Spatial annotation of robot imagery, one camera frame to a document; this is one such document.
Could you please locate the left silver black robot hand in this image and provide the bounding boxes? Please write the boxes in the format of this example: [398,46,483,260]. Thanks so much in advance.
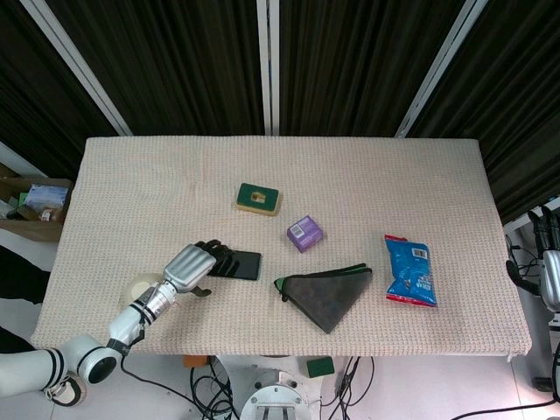
[162,239,240,299]

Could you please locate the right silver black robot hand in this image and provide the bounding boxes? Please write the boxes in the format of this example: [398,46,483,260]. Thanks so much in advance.
[527,206,560,312]

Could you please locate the black smartphone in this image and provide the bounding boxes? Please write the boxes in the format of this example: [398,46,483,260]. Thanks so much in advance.
[206,248,263,282]

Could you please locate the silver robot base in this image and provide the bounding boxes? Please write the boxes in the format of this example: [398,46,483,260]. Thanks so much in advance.
[216,354,325,420]

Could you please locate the white tape roll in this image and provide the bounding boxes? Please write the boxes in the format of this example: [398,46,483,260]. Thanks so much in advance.
[119,272,164,310]

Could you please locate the beige woven table cloth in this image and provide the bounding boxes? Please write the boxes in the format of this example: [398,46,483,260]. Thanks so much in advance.
[30,136,534,362]

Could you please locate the green yellow sponge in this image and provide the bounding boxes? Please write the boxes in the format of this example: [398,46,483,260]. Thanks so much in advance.
[234,182,282,216]

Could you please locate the small purple box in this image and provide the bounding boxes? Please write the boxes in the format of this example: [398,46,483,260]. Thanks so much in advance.
[286,214,326,254]

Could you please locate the blue snack bag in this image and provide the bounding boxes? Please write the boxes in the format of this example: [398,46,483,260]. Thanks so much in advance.
[383,234,438,309]

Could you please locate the dark triangular pouch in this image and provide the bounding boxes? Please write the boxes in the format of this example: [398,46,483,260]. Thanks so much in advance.
[273,262,375,336]

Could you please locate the green block on floor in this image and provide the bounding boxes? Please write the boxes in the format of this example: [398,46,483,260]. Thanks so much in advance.
[305,355,336,379]

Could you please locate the cardboard box with items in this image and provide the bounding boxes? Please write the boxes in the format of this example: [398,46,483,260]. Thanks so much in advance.
[0,177,74,244]

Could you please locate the black cable bundle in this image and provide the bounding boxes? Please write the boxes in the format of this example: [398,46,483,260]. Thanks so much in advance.
[505,234,546,298]

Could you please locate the black floor cable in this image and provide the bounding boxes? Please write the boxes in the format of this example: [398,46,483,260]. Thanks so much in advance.
[119,354,242,420]

